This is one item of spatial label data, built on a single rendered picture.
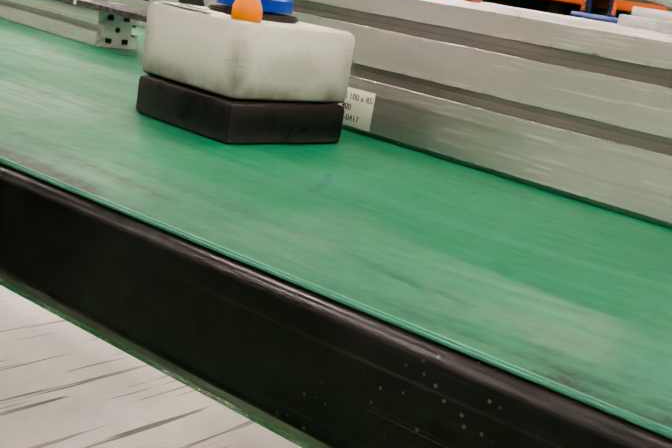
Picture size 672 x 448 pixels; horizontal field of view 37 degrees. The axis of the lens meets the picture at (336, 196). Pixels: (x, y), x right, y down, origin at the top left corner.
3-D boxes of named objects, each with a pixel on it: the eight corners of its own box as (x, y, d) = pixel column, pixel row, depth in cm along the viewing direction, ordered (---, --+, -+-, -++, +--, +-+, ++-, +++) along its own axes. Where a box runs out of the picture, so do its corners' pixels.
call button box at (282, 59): (133, 111, 54) (146, -7, 52) (268, 114, 61) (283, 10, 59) (226, 145, 48) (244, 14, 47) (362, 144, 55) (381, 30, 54)
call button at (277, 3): (198, 19, 53) (203, -20, 52) (255, 25, 56) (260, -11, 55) (246, 30, 50) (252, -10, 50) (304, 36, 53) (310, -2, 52)
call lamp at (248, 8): (224, 16, 48) (227, -9, 48) (247, 18, 50) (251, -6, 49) (244, 20, 47) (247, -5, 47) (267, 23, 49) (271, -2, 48)
